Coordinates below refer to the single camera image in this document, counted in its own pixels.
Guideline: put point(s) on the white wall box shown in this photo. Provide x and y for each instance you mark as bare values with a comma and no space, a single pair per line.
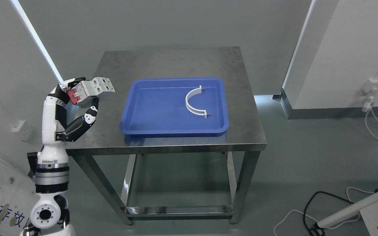
23,130

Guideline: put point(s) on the white curved plastic bracket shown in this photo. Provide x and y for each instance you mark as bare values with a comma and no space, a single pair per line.
196,102

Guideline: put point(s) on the blue plastic tray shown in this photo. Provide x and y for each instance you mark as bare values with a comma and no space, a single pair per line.
156,107

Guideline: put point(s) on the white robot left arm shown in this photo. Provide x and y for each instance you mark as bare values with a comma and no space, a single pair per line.
52,209

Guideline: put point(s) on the white pole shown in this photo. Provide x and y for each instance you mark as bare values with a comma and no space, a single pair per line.
347,212

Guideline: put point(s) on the stainless steel table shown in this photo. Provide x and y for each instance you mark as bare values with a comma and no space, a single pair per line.
108,157

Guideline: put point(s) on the white wall socket with plug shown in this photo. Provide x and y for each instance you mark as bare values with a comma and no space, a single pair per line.
370,89

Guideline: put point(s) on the white sign with blue text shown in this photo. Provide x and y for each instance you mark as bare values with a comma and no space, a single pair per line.
17,197

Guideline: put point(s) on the white circuit breaker red switches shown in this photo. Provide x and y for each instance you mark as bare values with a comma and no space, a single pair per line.
83,93

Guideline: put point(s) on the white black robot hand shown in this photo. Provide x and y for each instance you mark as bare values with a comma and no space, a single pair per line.
55,129

